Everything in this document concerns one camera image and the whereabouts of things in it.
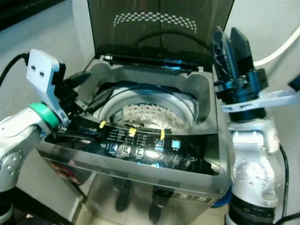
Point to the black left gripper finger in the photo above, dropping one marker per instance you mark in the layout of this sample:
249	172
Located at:
99	101
80	78

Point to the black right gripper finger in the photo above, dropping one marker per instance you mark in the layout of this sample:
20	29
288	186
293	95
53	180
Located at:
243	54
223	56

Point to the tinted washing machine lid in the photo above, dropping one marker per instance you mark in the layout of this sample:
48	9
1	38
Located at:
159	42

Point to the grey top-load washing machine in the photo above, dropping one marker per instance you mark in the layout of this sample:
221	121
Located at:
168	206

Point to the yellow tape strip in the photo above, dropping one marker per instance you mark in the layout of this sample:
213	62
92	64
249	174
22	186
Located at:
132	131
162	134
102	124

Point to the perforated steel washer drum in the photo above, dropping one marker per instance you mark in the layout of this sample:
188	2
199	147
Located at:
150	117

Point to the red round washer sticker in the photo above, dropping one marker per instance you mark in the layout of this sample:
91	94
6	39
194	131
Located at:
62	172

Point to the black washer control panel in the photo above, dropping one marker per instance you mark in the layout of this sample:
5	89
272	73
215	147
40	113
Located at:
187	159

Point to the blue plastic object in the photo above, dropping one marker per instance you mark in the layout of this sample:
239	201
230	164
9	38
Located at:
219	201

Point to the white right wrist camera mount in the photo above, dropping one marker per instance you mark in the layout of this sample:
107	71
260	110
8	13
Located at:
269	96

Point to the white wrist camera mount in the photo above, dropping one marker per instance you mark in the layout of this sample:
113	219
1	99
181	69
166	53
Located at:
269	96
44	72

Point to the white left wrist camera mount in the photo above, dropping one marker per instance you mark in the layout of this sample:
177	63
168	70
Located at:
44	72

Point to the dark window frame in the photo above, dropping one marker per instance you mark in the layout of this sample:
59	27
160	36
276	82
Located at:
23	9

